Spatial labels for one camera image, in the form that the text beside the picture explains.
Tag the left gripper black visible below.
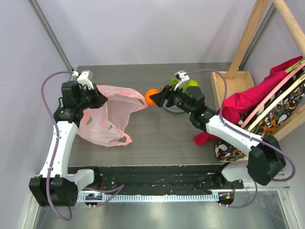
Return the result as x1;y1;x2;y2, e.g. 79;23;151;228
77;84;108;110

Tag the orange fruit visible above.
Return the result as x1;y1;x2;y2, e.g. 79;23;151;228
144;88;160;105

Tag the pink plastic bag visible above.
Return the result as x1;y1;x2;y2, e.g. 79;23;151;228
77;85;148;147

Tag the green pear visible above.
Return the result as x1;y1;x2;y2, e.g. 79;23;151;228
183;80;200;93

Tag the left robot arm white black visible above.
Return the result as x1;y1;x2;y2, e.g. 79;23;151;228
29;80;108;207

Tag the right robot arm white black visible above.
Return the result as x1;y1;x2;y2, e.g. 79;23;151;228
145;85;286;188

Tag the green grapes bunch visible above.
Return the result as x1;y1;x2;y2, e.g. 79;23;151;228
170;78;179;86

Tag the grey plate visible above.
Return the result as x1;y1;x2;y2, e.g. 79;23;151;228
163;106;184;114

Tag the magenta cloth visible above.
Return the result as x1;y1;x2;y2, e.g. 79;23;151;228
193;56;305;146

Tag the patterned black orange cloth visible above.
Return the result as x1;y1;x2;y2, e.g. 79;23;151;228
214;71;305;164

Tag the cream hanger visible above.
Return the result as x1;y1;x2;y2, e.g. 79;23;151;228
246;73;305;131

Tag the wooden round pole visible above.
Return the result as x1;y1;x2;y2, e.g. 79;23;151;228
272;0;305;57

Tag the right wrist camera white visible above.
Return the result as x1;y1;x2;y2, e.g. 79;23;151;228
174;71;190;91

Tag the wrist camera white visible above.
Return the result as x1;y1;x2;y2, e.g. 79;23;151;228
70;70;93;90
174;71;190;91

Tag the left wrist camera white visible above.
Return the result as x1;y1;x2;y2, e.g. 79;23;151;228
70;70;93;90

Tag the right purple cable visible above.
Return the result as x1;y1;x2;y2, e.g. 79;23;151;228
188;69;296;208

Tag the purple cable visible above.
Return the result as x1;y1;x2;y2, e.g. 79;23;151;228
188;69;296;208
41;70;125;221

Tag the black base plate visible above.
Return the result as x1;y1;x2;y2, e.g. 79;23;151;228
66;164;245;196

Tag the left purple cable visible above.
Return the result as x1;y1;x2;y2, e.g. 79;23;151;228
41;70;125;221

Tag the white slotted cable duct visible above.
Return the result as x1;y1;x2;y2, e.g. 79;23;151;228
77;192;219;203

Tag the aluminium frame rail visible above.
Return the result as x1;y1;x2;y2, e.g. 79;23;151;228
28;0;73;70

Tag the wooden upright post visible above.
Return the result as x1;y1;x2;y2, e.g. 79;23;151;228
227;0;269;78

